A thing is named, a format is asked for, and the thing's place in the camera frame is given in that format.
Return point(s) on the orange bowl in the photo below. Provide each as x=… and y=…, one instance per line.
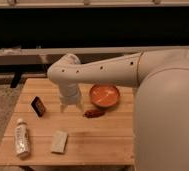
x=104, y=96

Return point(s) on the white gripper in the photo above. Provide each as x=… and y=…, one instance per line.
x=69, y=95

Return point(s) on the white flat sponge block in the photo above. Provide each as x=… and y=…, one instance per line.
x=59, y=142

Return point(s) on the wooden table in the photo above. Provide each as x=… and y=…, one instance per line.
x=106, y=140

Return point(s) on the brown snack packet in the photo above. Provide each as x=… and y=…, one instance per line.
x=93, y=113

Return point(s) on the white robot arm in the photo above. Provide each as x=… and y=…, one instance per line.
x=161, y=106

